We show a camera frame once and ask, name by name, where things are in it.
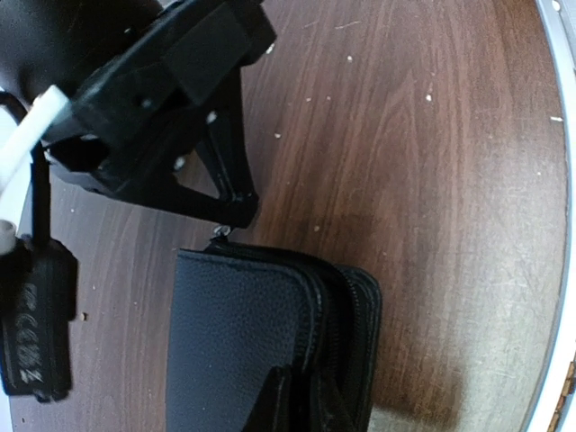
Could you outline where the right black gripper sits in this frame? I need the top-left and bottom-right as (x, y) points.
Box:
(49, 1), (275, 228)

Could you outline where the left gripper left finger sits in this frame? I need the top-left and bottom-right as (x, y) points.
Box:
(243, 366), (292, 432)

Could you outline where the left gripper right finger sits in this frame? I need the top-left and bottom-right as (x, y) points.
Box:
(310, 375), (356, 432)

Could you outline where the black zippered tool case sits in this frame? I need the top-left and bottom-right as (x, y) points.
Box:
(166, 236), (382, 431)

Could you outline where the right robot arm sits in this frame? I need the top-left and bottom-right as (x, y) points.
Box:
(1, 1), (275, 228)

